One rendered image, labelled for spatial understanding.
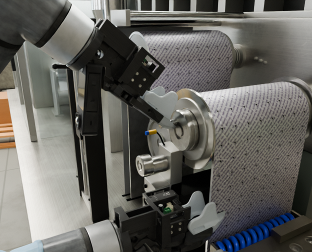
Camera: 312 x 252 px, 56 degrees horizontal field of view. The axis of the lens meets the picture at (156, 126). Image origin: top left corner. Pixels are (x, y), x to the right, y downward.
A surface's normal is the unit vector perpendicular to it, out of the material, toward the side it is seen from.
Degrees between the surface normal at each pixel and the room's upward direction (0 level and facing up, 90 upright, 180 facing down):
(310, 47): 90
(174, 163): 90
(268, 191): 90
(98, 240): 30
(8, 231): 0
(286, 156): 90
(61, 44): 111
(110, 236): 26
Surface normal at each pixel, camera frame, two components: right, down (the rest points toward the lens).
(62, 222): 0.00, -0.94
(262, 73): -0.89, 0.16
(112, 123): 0.46, 0.31
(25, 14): 0.22, 0.59
